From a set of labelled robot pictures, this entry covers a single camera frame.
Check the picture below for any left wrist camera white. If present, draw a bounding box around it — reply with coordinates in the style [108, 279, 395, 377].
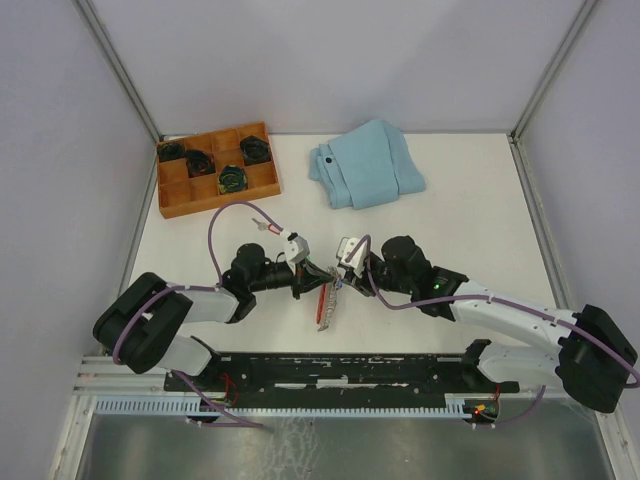
[280, 230, 310, 264]

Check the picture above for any aluminium frame post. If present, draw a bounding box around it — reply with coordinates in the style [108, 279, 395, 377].
[510, 0, 601, 143]
[71, 0, 162, 141]

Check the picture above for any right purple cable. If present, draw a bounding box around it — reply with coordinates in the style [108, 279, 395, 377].
[344, 234, 640, 430]

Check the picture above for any white slotted cable duct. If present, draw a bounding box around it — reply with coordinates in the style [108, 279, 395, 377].
[94, 392, 501, 419]

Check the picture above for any left aluminium frame post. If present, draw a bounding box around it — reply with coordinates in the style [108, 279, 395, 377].
[71, 0, 162, 141]

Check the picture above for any red handled metal keyring holder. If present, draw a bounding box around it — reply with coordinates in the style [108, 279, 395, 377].
[316, 267, 341, 332]

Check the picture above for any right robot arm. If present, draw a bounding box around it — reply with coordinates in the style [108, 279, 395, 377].
[336, 236, 639, 413]

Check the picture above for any black rolled belt middle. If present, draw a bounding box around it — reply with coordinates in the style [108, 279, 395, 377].
[184, 149, 216, 178]

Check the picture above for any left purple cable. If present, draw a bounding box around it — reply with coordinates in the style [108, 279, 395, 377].
[110, 201, 294, 430]

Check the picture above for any purple cable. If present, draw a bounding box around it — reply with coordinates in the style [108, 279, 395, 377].
[344, 234, 640, 430]
[110, 201, 294, 430]

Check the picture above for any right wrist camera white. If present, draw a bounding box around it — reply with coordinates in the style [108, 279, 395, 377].
[336, 237, 369, 277]

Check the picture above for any black rolled belt far left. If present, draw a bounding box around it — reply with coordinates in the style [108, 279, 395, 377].
[156, 141, 185, 163]

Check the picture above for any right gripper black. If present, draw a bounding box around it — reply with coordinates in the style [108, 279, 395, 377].
[340, 253, 414, 298]

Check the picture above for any right aluminium frame post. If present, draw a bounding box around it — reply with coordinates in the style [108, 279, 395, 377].
[510, 0, 601, 143]

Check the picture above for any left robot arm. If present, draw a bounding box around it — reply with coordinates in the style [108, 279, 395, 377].
[93, 239, 336, 390]

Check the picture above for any wooden compartment tray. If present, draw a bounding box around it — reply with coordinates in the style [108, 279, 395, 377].
[156, 122, 281, 219]

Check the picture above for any black rolled belt right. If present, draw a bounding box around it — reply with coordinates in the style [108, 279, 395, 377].
[239, 135, 271, 166]

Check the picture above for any black rolled belt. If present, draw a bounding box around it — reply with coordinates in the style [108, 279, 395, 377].
[184, 149, 216, 178]
[239, 135, 271, 166]
[156, 141, 185, 163]
[218, 165, 249, 195]

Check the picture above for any black rolled belt front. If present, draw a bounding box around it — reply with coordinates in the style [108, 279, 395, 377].
[218, 165, 249, 195]

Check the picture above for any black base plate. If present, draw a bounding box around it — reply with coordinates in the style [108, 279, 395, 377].
[190, 353, 520, 410]

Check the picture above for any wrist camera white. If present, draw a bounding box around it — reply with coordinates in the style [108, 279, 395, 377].
[336, 237, 369, 277]
[280, 230, 310, 264]

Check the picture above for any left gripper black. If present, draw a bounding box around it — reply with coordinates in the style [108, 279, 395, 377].
[250, 257, 333, 300]

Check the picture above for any light blue folded cloth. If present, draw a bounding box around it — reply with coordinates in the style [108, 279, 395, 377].
[309, 120, 426, 210]

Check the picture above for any key with red tag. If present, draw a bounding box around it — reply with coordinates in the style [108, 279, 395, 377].
[252, 218, 282, 235]

